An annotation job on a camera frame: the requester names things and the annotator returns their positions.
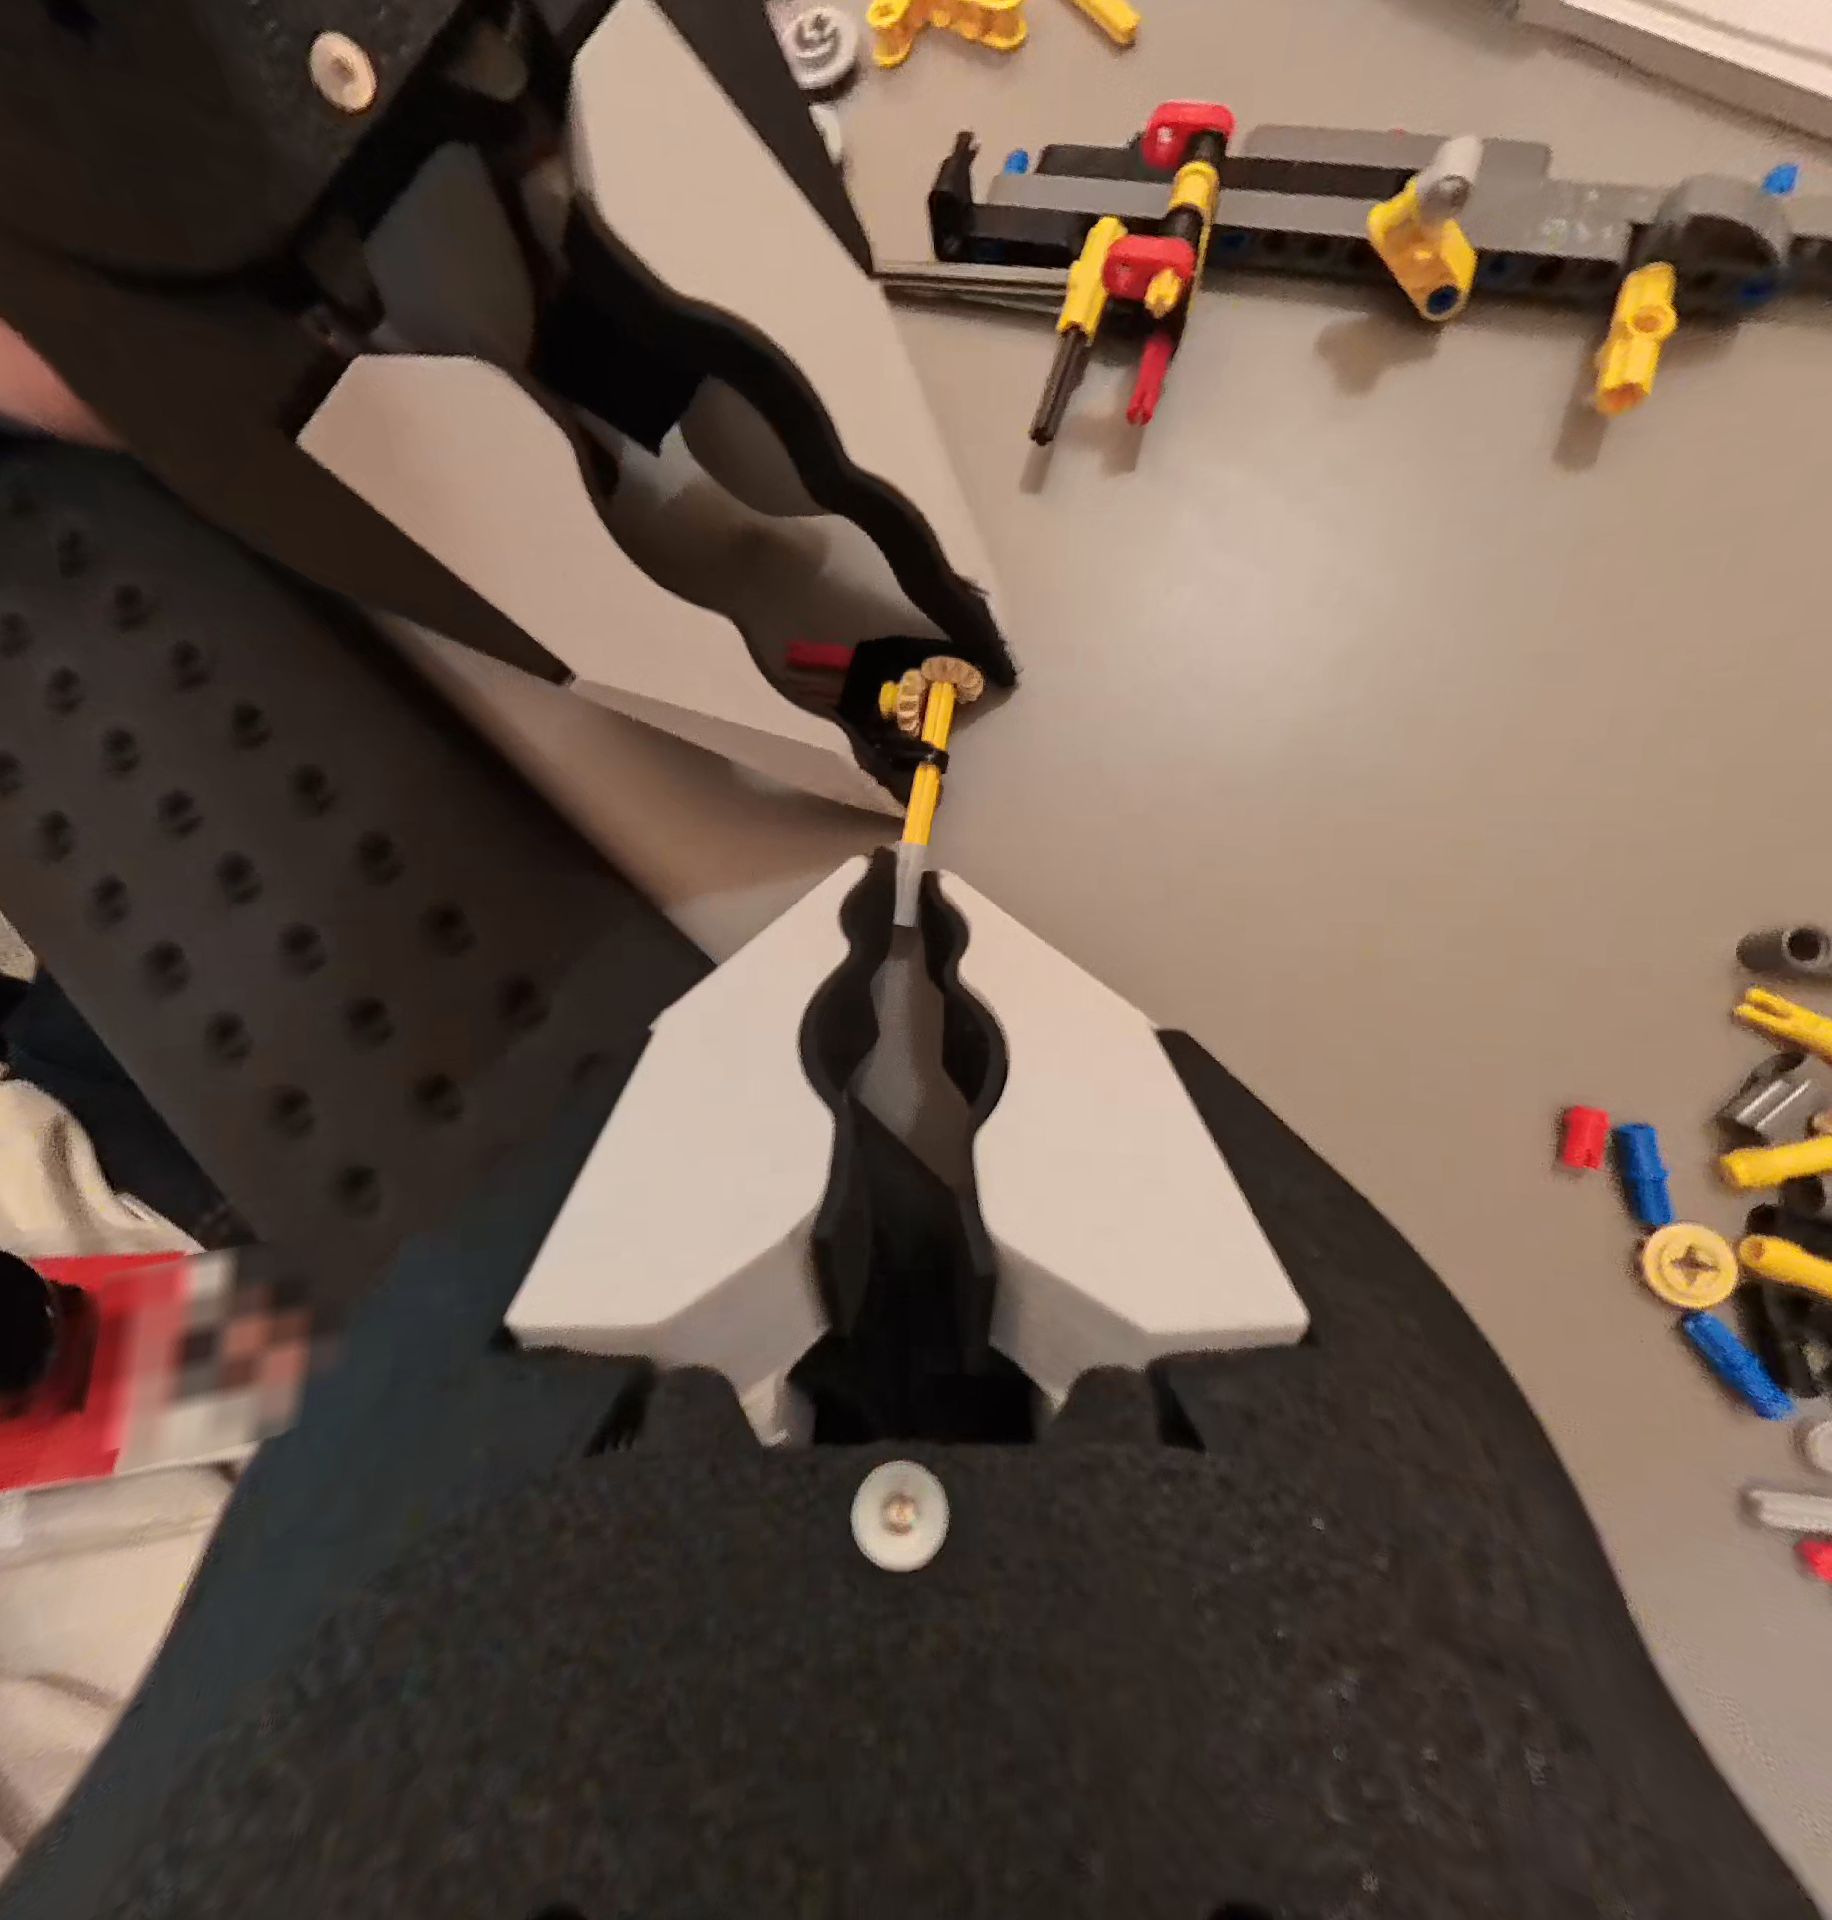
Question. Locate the yellow L-shaped lego beam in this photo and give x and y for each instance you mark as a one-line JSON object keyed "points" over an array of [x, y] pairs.
{"points": [[944, 22]]}

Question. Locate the long grey lego beam assembly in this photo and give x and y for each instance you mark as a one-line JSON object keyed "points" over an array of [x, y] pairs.
{"points": [[1304, 196]]}

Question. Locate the red badge card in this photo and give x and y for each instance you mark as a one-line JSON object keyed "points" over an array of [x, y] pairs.
{"points": [[31, 1447]]}

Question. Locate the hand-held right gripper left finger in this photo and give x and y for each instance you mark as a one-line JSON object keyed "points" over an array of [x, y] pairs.
{"points": [[676, 1201]]}

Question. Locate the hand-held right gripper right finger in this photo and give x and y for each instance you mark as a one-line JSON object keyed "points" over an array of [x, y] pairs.
{"points": [[1141, 1201]]}

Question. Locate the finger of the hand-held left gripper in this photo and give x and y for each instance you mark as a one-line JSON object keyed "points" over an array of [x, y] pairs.
{"points": [[794, 300], [464, 466]]}

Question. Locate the long yellow lego axle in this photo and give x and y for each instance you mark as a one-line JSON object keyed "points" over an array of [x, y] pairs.
{"points": [[1103, 16]]}

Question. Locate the open lego instruction booklet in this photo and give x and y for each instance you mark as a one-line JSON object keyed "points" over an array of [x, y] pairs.
{"points": [[1724, 60]]}

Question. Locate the tan lego gear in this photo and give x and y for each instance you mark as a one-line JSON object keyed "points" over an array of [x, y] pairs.
{"points": [[954, 675], [908, 696]]}

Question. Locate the short yellow lego axle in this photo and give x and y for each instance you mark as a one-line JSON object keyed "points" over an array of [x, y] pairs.
{"points": [[928, 780]]}

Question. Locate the grey lego wheel hub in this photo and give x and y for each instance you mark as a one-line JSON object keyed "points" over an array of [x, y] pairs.
{"points": [[822, 37]]}

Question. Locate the pile of small lego pins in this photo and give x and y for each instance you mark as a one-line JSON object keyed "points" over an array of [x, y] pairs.
{"points": [[1755, 1201]]}

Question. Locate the black lego fork red pins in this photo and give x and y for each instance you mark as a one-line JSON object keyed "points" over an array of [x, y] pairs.
{"points": [[869, 681]]}

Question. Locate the light grey lego pin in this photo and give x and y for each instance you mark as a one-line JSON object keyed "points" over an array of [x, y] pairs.
{"points": [[904, 888]]}

